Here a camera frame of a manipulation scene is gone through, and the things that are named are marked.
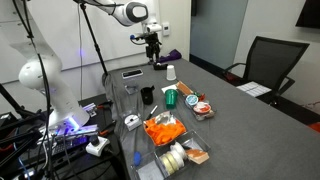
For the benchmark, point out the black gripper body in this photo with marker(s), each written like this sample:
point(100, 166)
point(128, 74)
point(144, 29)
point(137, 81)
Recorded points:
point(152, 41)

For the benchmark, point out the green plastic cup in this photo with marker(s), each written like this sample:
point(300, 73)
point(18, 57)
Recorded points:
point(171, 98)

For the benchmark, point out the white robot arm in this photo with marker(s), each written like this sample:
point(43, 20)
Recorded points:
point(40, 73)

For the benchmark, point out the white paper cup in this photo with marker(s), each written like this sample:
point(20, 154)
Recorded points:
point(171, 73)

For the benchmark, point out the purple folded umbrella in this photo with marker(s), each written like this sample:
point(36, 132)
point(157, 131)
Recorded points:
point(171, 55)

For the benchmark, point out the white framed tablet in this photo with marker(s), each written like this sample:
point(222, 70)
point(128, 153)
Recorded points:
point(132, 73)

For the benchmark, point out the black utensil in mug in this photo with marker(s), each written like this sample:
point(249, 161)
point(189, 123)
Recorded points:
point(153, 87)

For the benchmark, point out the white rectangular box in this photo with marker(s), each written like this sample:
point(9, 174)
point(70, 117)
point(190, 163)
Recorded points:
point(166, 88)

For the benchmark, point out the small clear plastic box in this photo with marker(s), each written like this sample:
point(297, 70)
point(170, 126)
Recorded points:
point(131, 89)

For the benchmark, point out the black mug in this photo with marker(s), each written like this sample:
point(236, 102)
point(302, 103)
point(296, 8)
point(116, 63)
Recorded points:
point(147, 96)

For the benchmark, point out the small brown orange block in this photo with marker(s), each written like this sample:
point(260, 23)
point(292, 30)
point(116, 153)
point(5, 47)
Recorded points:
point(184, 88)

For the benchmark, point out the black white marker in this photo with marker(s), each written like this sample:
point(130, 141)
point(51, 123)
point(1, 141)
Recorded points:
point(152, 112)

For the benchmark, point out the small green red item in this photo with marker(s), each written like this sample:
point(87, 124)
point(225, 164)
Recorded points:
point(199, 95)

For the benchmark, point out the white tape roll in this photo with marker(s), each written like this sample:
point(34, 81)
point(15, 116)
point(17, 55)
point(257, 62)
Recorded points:
point(132, 119)

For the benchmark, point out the clear container with roll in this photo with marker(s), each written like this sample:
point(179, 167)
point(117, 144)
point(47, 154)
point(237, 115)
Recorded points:
point(132, 122)

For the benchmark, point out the orange white round tin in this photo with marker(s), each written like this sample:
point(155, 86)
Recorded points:
point(202, 108)

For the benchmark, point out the clear plastic tray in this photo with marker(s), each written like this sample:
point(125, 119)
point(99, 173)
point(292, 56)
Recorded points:
point(200, 116)

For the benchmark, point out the bag of orange shreds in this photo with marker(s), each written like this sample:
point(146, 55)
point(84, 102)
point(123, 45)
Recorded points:
point(165, 131)

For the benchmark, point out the small blue item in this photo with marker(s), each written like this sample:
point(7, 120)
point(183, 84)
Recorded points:
point(137, 159)

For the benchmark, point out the white controller with black knob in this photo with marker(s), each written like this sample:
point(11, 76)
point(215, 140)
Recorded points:
point(97, 146)

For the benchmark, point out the orange brown snack package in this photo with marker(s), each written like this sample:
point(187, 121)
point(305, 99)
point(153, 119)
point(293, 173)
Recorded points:
point(197, 156)

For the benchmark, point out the large clear organiser box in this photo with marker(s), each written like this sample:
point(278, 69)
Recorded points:
point(150, 170)

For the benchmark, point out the black mesh office chair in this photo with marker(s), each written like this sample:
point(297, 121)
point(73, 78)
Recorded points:
point(270, 60)

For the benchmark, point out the grey tablecloth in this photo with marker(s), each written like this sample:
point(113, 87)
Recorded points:
point(250, 140)

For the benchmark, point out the black robot cart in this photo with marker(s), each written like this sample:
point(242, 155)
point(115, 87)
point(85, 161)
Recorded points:
point(20, 153)

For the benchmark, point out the orange plastic bag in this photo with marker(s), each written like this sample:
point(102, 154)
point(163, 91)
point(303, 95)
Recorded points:
point(315, 127)

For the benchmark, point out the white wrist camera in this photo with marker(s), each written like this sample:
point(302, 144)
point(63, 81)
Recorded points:
point(154, 28)

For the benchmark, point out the white wall thermostat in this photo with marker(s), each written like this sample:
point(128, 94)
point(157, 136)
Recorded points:
point(166, 28)

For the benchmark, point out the black wall television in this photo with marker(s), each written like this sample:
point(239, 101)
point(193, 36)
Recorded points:
point(308, 13)

